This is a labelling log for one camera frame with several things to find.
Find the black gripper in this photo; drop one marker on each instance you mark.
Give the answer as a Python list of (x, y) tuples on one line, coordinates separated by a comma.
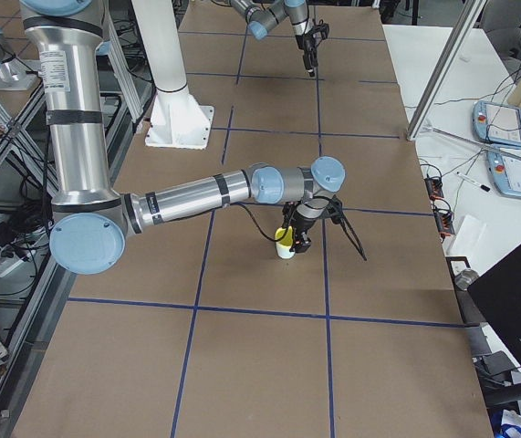
[(307, 44), (304, 225)]

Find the yellow plastic cup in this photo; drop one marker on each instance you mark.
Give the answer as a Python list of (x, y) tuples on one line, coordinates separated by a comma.
[(284, 236)]

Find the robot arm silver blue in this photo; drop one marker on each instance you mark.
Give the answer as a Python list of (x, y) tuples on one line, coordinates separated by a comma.
[(260, 22), (93, 220)]

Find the light green plastic cup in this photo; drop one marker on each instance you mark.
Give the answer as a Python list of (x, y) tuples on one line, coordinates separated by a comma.
[(284, 251)]

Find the small steel cup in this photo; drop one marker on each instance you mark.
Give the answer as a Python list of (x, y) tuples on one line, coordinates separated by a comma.
[(465, 278)]

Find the orange black connector block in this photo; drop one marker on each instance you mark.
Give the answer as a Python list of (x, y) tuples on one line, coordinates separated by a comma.
[(434, 187), (444, 221)]

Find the white folded paper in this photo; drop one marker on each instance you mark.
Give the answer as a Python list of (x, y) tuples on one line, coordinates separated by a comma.
[(466, 241)]

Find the black marker pen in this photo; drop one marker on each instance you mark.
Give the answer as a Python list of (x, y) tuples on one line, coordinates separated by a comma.
[(473, 182)]

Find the upper blue teach pendant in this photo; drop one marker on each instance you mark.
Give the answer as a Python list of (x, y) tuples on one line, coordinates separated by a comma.
[(497, 123)]

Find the white power strip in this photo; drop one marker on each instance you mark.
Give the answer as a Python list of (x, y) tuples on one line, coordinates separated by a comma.
[(10, 264)]

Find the white pedestal column with base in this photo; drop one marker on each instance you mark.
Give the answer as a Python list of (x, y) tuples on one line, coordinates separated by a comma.
[(177, 119)]

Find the aluminium frame post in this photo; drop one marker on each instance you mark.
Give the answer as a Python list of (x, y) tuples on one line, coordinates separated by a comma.
[(452, 47)]

